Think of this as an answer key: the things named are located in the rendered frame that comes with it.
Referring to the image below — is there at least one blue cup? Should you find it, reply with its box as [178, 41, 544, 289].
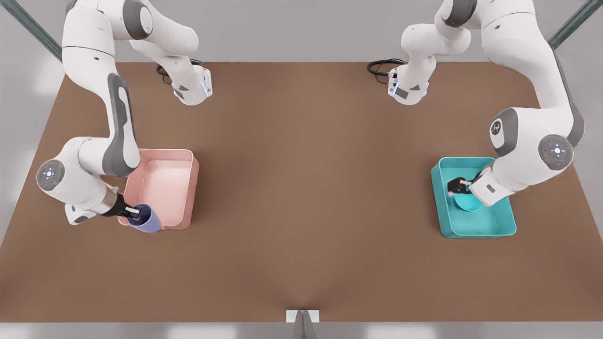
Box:
[127, 203, 162, 234]

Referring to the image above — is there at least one teal bowl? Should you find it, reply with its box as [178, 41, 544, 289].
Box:
[453, 192, 484, 212]

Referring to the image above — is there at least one teal box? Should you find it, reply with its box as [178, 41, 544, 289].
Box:
[431, 157, 517, 239]

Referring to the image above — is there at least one pink box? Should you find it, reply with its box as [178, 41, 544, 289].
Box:
[117, 149, 200, 231]

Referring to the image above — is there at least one black cable loop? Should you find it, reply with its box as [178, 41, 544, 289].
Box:
[367, 58, 407, 85]
[156, 59, 202, 86]

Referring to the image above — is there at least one silver frame post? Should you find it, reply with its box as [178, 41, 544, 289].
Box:
[286, 310, 320, 339]
[548, 0, 603, 50]
[2, 0, 64, 62]

